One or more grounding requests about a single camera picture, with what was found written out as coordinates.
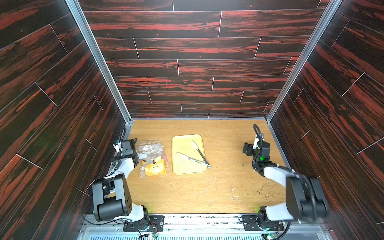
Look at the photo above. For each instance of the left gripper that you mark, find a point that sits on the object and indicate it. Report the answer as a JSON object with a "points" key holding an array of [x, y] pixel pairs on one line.
{"points": [[117, 157]]}

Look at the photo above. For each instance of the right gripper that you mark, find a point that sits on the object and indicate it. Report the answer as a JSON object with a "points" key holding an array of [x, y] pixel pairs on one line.
{"points": [[250, 148]]}

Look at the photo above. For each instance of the clear resealable bag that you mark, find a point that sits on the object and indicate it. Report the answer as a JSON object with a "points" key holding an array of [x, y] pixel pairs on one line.
{"points": [[149, 150], [154, 166]]}

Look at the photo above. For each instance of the yellow tray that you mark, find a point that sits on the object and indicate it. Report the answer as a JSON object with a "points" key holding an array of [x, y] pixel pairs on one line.
{"points": [[182, 144]]}

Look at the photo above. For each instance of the metal tongs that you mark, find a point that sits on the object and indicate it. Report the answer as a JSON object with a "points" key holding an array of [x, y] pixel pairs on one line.
{"points": [[197, 156]]}

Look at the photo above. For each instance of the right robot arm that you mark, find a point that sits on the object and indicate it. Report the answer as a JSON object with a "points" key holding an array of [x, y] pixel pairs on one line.
{"points": [[305, 198]]}

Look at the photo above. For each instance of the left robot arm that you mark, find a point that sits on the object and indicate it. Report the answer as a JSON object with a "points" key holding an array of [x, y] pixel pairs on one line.
{"points": [[111, 196]]}

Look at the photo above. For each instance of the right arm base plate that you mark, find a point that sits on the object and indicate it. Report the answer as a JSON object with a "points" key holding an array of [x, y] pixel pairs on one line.
{"points": [[252, 223]]}

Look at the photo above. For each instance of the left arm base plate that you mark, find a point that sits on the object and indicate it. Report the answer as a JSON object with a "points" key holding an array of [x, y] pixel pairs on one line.
{"points": [[151, 223]]}

